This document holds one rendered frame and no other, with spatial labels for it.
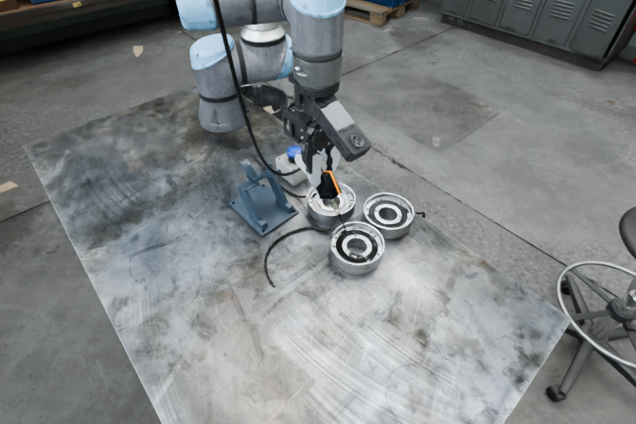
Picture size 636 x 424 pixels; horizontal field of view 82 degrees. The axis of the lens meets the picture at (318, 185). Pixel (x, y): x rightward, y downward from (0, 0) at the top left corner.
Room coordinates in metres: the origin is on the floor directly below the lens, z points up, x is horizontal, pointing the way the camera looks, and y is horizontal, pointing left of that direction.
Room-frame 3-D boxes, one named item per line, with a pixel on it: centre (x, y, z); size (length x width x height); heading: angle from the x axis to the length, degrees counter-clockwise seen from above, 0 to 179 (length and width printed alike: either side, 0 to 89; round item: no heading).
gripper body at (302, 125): (0.54, 0.01, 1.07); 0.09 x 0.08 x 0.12; 43
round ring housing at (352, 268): (0.44, -0.08, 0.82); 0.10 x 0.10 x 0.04
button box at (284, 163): (0.69, 0.06, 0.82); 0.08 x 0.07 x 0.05; 42
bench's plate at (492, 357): (0.56, 0.18, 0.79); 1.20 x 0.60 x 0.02; 42
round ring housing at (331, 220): (0.56, -0.03, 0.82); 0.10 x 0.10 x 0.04
